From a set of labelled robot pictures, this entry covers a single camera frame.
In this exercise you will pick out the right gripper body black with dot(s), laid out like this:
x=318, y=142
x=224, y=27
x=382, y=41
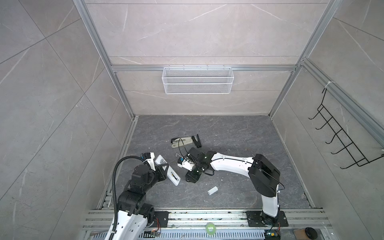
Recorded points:
x=194, y=174

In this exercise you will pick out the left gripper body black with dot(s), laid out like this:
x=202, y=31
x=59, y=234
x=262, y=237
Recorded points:
x=159, y=174

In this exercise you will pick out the white remote control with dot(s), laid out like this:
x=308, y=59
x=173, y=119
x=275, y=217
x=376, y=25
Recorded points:
x=172, y=175

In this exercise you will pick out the white remote battery cover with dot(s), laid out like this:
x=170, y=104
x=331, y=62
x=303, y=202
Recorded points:
x=212, y=191

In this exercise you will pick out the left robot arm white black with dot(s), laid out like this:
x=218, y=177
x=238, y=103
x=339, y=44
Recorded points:
x=132, y=200

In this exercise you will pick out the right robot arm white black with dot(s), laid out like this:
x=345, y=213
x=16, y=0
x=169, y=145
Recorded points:
x=264, y=176

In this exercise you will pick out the grey black stapler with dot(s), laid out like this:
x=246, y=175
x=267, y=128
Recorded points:
x=177, y=142

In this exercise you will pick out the green round sticker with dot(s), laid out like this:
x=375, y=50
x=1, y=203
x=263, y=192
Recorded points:
x=210, y=229

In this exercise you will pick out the black round cap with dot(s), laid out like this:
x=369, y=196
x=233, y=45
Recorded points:
x=311, y=233

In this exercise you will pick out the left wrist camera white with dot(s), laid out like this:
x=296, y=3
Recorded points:
x=149, y=160

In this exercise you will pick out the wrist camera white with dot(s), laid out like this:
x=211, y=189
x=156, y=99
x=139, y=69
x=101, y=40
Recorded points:
x=149, y=160
x=186, y=164

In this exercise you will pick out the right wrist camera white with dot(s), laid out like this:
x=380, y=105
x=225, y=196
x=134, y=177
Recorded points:
x=186, y=164

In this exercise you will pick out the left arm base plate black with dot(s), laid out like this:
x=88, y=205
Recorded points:
x=158, y=219

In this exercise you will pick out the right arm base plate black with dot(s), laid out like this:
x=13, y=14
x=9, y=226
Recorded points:
x=260, y=219

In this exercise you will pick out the white wire mesh basket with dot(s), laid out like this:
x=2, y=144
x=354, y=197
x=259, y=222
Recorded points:
x=197, y=80

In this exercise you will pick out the black wire hook rack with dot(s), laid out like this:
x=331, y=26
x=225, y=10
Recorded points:
x=340, y=134

